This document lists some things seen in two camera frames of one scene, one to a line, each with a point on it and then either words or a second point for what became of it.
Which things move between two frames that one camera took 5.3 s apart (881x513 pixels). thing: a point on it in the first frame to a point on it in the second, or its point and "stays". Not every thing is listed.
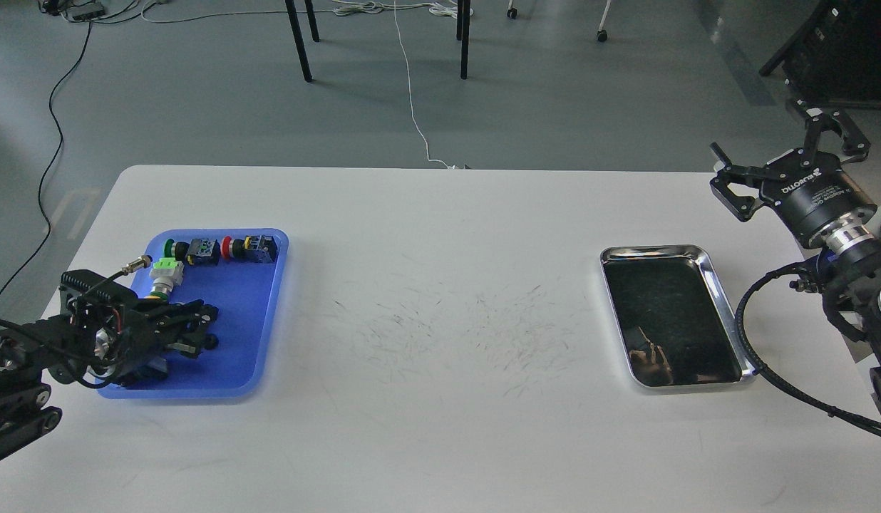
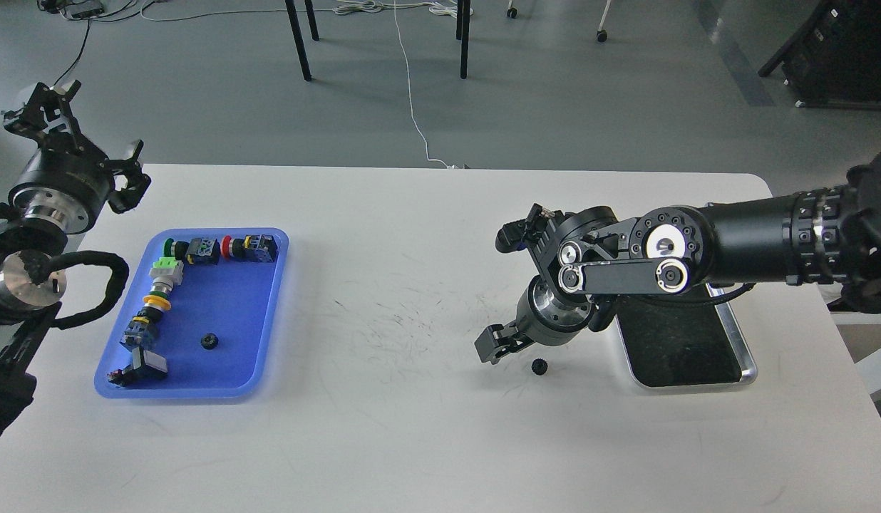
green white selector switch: (167, 273) stays
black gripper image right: (815, 195) to (540, 318)
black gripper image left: (105, 323) to (58, 182)
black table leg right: (462, 26) stays
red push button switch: (257, 249) stays
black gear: (209, 341) stays
